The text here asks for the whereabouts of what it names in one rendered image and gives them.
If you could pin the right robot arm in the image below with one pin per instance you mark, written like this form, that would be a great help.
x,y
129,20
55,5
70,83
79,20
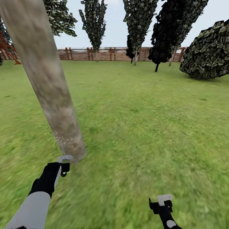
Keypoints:
x,y
164,209

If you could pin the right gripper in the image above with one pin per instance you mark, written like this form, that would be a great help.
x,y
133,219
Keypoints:
x,y
160,209

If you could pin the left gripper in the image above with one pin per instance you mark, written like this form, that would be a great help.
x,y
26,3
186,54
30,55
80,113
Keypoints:
x,y
65,167

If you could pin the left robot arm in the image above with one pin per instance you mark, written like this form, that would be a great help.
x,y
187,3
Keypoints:
x,y
33,211

